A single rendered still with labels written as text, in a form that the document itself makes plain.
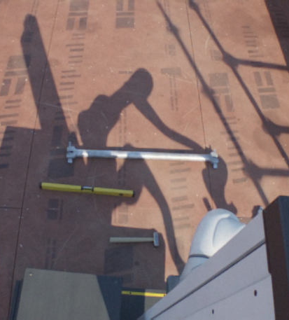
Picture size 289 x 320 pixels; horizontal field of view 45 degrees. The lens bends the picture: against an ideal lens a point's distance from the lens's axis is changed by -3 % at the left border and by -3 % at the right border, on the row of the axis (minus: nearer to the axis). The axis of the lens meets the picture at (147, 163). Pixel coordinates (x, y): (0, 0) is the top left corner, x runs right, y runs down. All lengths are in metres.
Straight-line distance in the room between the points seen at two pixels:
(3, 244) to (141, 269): 0.82
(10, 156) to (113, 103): 0.84
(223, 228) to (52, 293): 0.63
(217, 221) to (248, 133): 1.62
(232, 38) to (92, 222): 2.21
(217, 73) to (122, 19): 1.00
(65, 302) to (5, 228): 1.09
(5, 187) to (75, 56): 1.25
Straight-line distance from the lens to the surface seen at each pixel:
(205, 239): 1.30
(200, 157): 2.54
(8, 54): 3.11
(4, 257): 2.24
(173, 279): 1.44
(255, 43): 3.66
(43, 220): 2.27
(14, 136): 2.58
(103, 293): 1.29
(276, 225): 0.42
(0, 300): 2.19
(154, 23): 3.47
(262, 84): 3.28
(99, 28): 3.33
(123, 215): 2.29
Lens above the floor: 2.11
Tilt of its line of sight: 59 degrees down
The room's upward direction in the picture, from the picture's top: 17 degrees clockwise
